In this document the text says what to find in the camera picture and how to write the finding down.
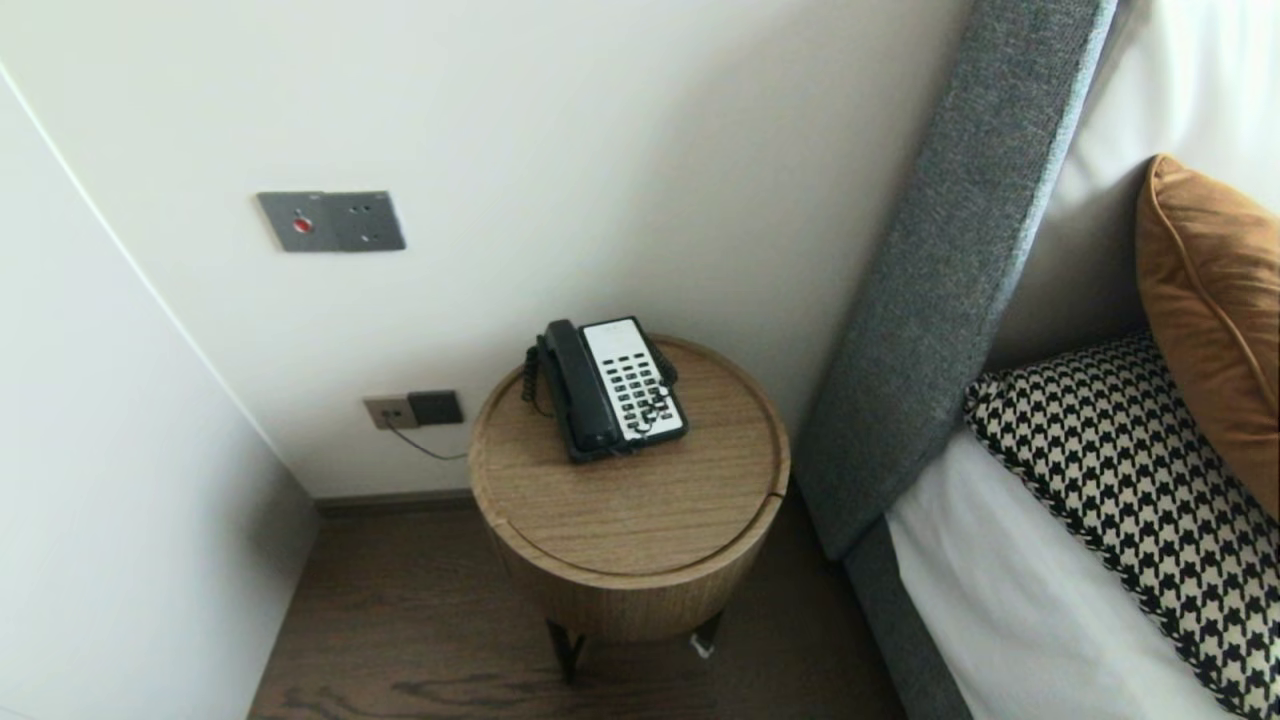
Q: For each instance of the black and white telephone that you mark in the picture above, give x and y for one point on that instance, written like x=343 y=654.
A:
x=635 y=380

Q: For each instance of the black telephone handset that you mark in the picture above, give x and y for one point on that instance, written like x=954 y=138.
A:
x=575 y=380

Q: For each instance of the round wooden bedside table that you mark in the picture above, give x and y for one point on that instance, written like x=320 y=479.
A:
x=650 y=510

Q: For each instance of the dark grey power socket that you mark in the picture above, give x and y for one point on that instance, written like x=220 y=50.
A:
x=440 y=407

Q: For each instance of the wooden skirting board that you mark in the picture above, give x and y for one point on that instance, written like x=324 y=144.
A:
x=400 y=502

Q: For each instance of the small white plastic piece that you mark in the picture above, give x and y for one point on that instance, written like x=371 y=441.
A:
x=703 y=646

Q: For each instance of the grey fabric headboard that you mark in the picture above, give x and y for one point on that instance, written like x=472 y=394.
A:
x=950 y=250

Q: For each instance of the white bed sheet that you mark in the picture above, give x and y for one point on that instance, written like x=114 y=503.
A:
x=1000 y=600

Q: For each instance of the black white houndstooth pillow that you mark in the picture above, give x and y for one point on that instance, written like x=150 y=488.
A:
x=1120 y=470

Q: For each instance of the brown velvet cushion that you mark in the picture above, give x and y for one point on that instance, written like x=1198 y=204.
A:
x=1215 y=300

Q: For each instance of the large white pillow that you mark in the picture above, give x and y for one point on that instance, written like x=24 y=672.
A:
x=1200 y=80

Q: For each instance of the beige wall phone socket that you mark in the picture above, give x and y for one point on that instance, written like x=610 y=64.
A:
x=385 y=413

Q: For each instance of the plain grey wall switch plate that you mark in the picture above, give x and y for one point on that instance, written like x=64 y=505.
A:
x=368 y=220

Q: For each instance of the grey switch plate red dot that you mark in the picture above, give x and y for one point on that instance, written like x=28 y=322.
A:
x=295 y=223

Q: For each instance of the grey fabric bed frame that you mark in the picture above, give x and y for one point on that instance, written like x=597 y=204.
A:
x=900 y=640

